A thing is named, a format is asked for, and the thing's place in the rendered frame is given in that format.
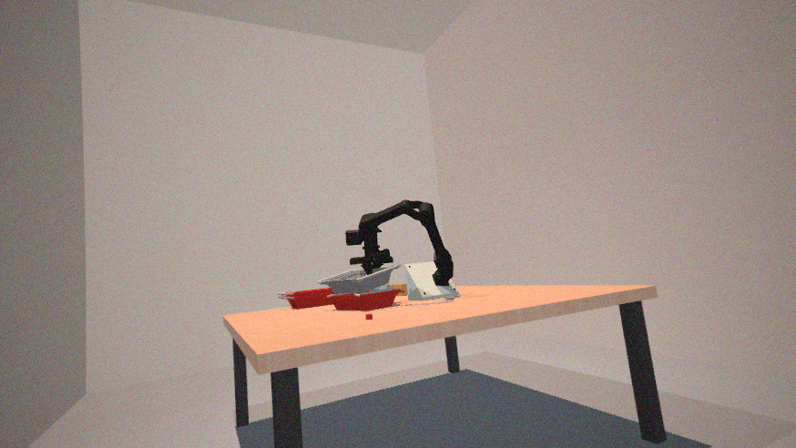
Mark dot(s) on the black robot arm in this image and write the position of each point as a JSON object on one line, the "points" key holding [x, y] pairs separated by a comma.
{"points": [[368, 228]]}

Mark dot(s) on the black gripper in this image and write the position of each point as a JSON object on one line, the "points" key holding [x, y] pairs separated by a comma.
{"points": [[367, 264]]}

